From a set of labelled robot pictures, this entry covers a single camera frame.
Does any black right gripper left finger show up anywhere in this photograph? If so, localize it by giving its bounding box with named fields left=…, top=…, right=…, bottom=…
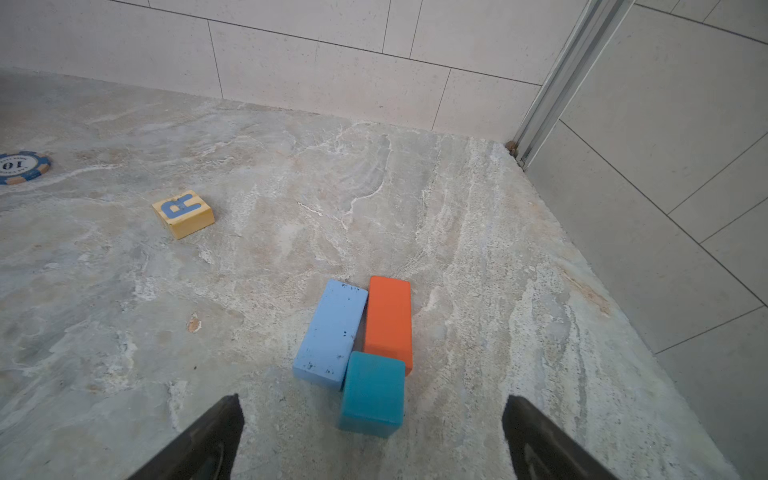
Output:
left=129, top=394, right=245, bottom=480

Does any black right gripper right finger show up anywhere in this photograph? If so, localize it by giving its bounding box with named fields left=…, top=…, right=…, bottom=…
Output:
left=502, top=395, right=617, bottom=480

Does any yellow letter R block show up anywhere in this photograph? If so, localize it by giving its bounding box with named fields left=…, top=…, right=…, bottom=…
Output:
left=152, top=190, right=215, bottom=240

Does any teal cube block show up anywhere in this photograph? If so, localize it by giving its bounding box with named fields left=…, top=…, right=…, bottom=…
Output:
left=339, top=351, right=406, bottom=438

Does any orange-red rectangular block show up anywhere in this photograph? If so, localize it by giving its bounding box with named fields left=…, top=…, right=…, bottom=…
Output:
left=363, top=276, right=413, bottom=376

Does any light blue rectangular block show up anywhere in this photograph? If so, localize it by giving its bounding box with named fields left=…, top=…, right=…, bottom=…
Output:
left=292, top=280, right=368, bottom=391

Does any blue poker chip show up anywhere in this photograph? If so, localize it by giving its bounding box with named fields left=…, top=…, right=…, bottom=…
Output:
left=0, top=151, right=51, bottom=185

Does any aluminium corner frame post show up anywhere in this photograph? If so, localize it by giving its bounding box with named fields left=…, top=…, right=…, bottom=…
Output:
left=506, top=0, right=633, bottom=170

